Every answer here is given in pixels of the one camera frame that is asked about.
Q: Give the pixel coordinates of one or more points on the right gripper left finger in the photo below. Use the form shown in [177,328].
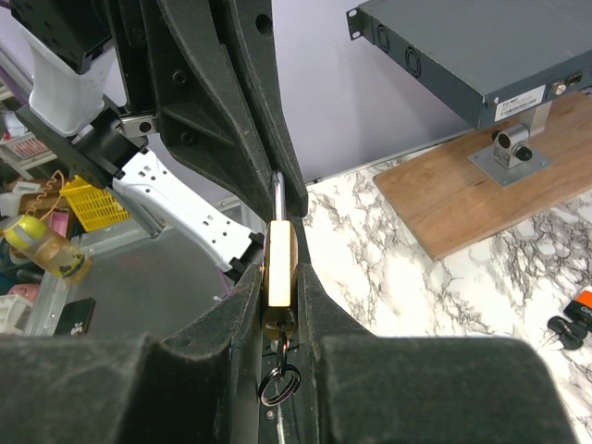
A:
[197,386]

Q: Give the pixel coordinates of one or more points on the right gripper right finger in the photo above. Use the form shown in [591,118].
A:
[360,388]

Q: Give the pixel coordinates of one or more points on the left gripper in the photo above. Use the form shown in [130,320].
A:
[175,69]

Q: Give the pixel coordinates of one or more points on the brass padlock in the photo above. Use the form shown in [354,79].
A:
[278,307]

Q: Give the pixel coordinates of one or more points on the orange padlock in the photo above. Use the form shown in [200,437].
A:
[580,308]

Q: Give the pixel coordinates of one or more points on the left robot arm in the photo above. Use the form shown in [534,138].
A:
[107,157]

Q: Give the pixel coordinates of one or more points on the wooden board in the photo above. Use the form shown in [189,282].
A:
[448,203]

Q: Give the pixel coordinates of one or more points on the orange padlock keys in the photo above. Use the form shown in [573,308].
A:
[570,334]

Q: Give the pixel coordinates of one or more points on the dark green metal box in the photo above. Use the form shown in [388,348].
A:
[498,65]

